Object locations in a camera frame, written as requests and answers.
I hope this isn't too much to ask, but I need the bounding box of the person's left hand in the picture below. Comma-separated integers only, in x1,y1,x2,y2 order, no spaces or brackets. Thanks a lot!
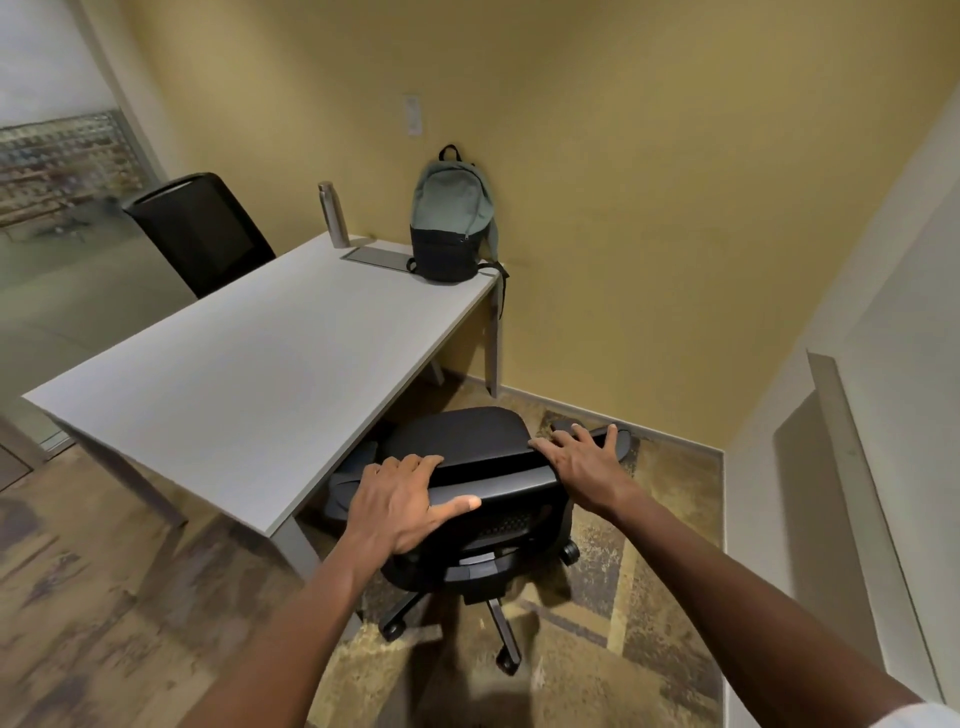
345,453,483,560

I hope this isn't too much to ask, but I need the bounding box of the person's right hand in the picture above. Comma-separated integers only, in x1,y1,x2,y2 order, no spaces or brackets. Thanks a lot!
528,423,640,519

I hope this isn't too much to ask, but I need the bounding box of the black wheeled office chair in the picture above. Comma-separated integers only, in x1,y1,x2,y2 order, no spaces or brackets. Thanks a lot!
322,407,640,678

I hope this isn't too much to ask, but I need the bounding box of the person's right forearm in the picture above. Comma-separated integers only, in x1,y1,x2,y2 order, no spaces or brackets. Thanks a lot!
600,483,935,728

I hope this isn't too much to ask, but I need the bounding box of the person's left forearm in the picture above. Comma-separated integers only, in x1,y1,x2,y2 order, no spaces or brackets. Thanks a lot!
180,525,393,728

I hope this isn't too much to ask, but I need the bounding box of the white desk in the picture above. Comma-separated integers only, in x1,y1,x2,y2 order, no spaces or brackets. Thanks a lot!
22,231,505,640

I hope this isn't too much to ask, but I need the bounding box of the green and black backpack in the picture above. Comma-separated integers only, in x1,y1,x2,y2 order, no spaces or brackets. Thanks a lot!
405,144,510,318

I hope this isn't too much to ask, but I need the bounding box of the silver metal water bottle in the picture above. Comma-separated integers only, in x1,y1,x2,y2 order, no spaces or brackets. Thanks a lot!
318,180,352,250

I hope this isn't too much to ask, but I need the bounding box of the black mesh-back chair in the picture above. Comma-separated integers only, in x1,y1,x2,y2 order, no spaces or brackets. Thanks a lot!
123,172,277,301

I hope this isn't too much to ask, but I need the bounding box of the white leaning board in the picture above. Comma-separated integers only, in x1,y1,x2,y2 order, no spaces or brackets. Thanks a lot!
806,348,948,705

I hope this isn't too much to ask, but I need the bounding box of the white shirt sleeve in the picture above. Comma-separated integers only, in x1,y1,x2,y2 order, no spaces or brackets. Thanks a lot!
876,700,960,728

